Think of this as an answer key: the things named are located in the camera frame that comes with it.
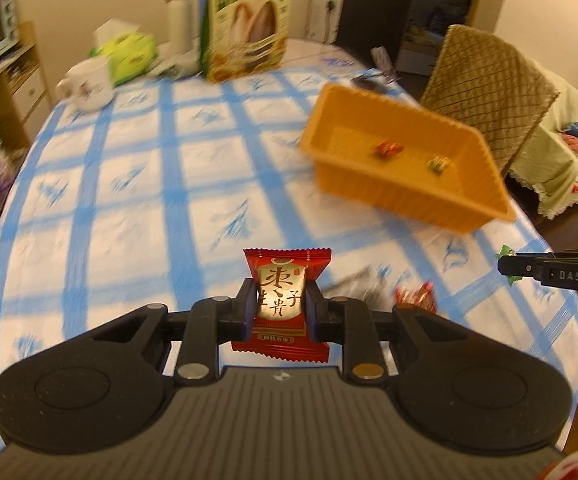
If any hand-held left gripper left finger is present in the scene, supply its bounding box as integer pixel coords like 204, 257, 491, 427
88, 280, 257, 387

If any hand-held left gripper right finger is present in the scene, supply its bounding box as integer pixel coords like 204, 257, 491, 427
304, 281, 476, 382

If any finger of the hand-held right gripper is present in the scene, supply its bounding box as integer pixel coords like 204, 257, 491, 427
497, 253, 545, 287

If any large red snack packet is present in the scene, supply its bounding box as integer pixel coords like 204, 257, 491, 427
231, 247, 332, 364

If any red foil snack packet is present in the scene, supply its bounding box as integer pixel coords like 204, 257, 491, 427
393, 282, 438, 313

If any orange plastic tray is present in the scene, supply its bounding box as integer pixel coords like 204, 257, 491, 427
299, 83, 517, 234

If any sofa with green cover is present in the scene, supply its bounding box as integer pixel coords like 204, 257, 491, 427
508, 57, 578, 220

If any blue checked tablecloth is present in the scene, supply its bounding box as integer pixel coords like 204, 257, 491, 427
0, 36, 578, 463

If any chair with quilted brown cover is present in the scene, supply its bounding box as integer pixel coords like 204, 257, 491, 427
420, 24, 561, 177

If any red white printed cloth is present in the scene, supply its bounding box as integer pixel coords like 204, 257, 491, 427
538, 441, 578, 480

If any grey phone stand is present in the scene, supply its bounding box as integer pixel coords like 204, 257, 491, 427
355, 47, 401, 94

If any grey folded cloth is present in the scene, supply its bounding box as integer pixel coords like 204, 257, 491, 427
148, 52, 201, 79

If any white ceramic mug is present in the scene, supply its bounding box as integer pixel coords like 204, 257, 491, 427
56, 56, 116, 113

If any black refrigerator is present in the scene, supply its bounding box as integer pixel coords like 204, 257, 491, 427
338, 0, 420, 69

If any green tissue pack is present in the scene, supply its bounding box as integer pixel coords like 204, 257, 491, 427
88, 18, 160, 86

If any sunflower seed bag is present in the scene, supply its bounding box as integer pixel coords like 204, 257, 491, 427
199, 0, 300, 84

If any white thermos bottle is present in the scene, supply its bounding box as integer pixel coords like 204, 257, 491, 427
163, 0, 196, 59

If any wooden cabinet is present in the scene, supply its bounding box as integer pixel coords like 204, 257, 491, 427
0, 21, 52, 263

